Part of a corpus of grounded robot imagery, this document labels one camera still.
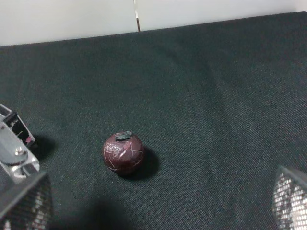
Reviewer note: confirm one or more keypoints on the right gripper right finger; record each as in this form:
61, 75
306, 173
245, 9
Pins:
289, 200

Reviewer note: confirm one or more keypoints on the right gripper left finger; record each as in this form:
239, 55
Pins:
25, 191

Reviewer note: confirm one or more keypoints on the black red patterned box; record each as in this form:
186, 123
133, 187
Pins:
17, 126

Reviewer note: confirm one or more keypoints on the dark red mangosteen fruit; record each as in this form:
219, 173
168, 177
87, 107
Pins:
123, 153

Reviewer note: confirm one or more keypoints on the black table cloth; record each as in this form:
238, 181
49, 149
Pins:
217, 106

